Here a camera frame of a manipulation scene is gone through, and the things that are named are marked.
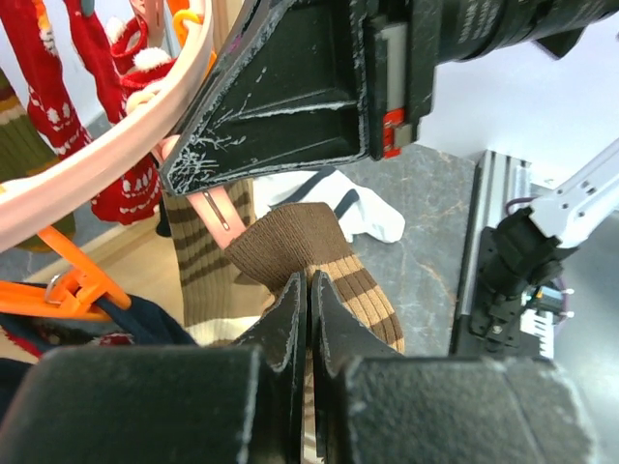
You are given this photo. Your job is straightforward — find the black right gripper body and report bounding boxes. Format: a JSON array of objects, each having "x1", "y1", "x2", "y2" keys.
[{"x1": 364, "y1": 0, "x2": 618, "y2": 160}]

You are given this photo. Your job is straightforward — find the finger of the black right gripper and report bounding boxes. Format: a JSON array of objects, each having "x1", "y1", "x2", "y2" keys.
[{"x1": 160, "y1": 1, "x2": 380, "y2": 195}]

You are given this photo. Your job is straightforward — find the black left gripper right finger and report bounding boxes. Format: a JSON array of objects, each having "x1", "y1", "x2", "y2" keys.
[{"x1": 311, "y1": 272, "x2": 600, "y2": 463}]

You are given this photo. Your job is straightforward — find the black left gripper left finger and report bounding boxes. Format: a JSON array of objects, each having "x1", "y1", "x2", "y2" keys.
[{"x1": 1, "y1": 274, "x2": 307, "y2": 463}]

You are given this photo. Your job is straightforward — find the brown striped sock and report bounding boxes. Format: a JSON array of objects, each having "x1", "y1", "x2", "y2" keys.
[
  {"x1": 224, "y1": 201, "x2": 406, "y2": 464},
  {"x1": 163, "y1": 194, "x2": 273, "y2": 346}
]

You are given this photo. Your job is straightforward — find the pink round clip hanger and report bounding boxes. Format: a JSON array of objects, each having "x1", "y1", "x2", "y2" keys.
[{"x1": 0, "y1": 0, "x2": 252, "y2": 323}]

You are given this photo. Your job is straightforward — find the white cloth pile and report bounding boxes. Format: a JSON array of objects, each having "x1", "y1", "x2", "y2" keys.
[{"x1": 253, "y1": 167, "x2": 405, "y2": 244}]

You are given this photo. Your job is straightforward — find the navy blue sock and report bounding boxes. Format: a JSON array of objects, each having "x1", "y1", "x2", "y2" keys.
[{"x1": 1, "y1": 296, "x2": 197, "y2": 359}]

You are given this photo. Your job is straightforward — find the red christmas hanging sock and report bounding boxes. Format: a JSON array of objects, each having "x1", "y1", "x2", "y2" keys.
[{"x1": 0, "y1": 0, "x2": 180, "y2": 227}]

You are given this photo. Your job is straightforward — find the olive striped hanging sock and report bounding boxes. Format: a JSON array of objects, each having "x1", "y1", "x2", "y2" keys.
[{"x1": 1, "y1": 72, "x2": 59, "y2": 183}]

